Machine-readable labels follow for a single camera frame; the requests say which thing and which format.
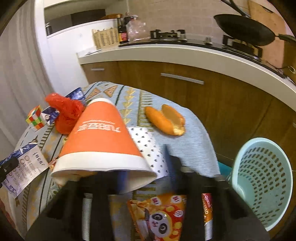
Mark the black gas stove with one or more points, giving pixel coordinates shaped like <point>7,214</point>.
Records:
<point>229,45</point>

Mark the white polka dot box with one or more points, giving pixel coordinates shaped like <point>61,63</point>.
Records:
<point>149,149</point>

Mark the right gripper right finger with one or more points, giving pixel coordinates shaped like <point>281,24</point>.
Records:
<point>213,209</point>

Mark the light blue waste basket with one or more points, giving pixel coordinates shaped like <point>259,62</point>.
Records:
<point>262,176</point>

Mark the rubik's cube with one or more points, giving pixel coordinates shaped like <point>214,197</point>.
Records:
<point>35,120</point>

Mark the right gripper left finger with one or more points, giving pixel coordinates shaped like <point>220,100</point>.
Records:
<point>61,219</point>

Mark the white countertop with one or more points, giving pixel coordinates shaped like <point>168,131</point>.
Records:
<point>208,59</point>

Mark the wooden kitchen cabinet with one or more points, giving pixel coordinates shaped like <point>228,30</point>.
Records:
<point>231,110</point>

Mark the blue white leaflet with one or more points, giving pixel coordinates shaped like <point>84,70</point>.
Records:
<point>22,166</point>

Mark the panda snack bag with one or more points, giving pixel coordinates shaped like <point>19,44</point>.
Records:
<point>160,217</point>

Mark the wicker basket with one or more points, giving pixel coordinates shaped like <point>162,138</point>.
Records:
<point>106,38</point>

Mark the blue white paper wrapper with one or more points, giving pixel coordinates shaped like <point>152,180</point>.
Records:
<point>50,114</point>

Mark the clear plastic bag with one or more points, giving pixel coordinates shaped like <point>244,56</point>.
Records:
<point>137,29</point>

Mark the dark sauce bottle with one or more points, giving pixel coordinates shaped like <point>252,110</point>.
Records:
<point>122,32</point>

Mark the black wok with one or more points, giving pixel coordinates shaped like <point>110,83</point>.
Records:
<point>249,30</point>

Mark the orange white paper cup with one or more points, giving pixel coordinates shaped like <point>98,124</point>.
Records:
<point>101,143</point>

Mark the split bread roll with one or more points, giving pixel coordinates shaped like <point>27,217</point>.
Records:
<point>168,120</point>

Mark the patterned blue tablecloth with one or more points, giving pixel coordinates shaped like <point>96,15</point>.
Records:
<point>194,148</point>

